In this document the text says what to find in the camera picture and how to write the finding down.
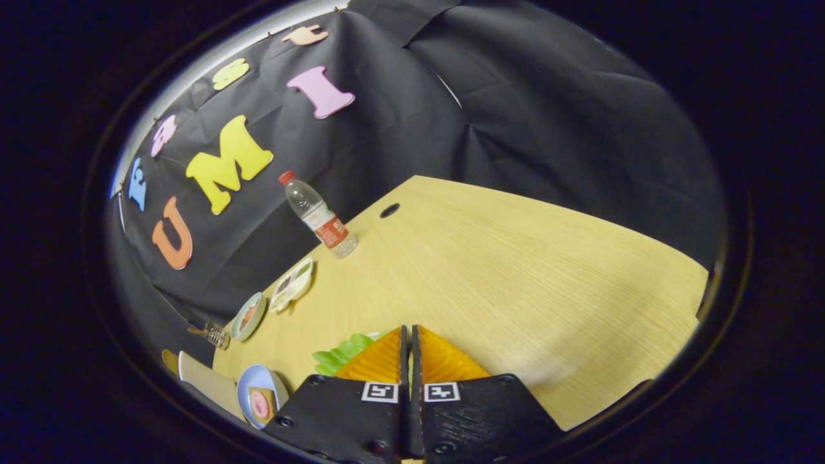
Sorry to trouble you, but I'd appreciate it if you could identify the green lettuce leaf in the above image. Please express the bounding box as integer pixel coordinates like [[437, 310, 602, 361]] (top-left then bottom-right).
[[313, 332, 387, 376]]

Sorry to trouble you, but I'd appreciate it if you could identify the black backdrop cloth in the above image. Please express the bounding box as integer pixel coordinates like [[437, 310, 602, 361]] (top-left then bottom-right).
[[106, 0, 726, 368]]

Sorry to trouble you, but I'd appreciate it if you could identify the white toaster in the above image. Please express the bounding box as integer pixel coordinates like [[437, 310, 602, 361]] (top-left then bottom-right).
[[178, 351, 246, 423]]

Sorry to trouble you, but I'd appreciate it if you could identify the pale green plate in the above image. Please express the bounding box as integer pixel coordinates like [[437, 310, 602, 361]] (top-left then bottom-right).
[[231, 292, 266, 342]]

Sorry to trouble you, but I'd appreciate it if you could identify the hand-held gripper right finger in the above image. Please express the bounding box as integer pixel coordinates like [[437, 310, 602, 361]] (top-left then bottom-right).
[[411, 324, 568, 463]]

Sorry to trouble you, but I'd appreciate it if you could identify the white divided seasoning tray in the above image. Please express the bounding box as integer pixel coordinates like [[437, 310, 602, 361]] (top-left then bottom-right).
[[269, 257, 315, 314]]

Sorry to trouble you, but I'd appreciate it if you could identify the clear red-capped water bottle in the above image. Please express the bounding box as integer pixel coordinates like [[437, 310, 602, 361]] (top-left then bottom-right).
[[278, 170, 359, 259]]

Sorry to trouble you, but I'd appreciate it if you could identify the wire utensil basket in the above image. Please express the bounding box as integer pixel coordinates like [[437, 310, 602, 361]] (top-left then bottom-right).
[[187, 320, 231, 351]]

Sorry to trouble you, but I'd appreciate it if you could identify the blue plate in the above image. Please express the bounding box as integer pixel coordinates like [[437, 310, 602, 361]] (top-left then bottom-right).
[[236, 364, 289, 430]]

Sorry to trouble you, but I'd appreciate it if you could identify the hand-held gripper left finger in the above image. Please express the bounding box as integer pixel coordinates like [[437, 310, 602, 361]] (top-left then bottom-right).
[[263, 325, 410, 463]]

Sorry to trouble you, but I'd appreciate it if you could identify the bread slice with ham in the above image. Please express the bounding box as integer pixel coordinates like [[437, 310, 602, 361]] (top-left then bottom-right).
[[248, 387, 278, 426]]

